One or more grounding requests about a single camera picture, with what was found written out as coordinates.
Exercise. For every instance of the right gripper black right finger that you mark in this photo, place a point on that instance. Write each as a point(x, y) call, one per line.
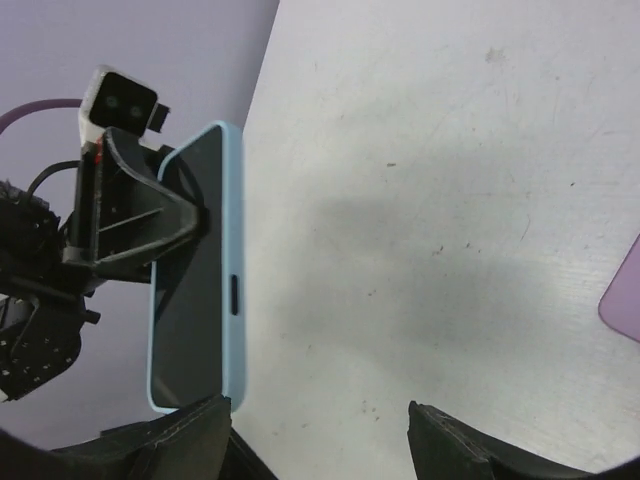
point(445, 448)

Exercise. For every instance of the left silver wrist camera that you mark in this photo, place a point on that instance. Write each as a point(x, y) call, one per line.
point(115, 99)

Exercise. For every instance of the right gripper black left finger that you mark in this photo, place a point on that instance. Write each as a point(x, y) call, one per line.
point(195, 442)

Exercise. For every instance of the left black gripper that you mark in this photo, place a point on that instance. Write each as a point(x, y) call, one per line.
point(135, 201)

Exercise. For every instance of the phone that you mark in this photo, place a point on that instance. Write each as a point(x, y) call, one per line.
point(197, 336)

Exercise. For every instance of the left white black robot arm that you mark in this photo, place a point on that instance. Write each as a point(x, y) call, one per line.
point(42, 308)

